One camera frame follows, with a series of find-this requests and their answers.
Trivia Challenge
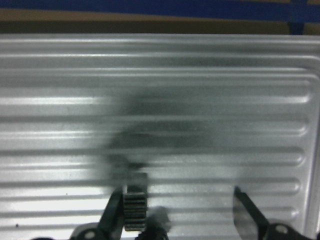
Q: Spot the silver ribbed metal tray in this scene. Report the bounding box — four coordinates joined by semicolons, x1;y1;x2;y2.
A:
0;34;320;240

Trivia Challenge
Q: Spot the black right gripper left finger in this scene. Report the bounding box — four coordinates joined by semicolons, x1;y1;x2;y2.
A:
96;187;124;240

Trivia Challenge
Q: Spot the small black bearing gear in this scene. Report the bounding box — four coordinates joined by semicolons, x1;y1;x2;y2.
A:
123;172;148;232

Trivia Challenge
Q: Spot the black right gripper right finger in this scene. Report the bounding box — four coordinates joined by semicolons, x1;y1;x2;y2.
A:
232;186;269;240

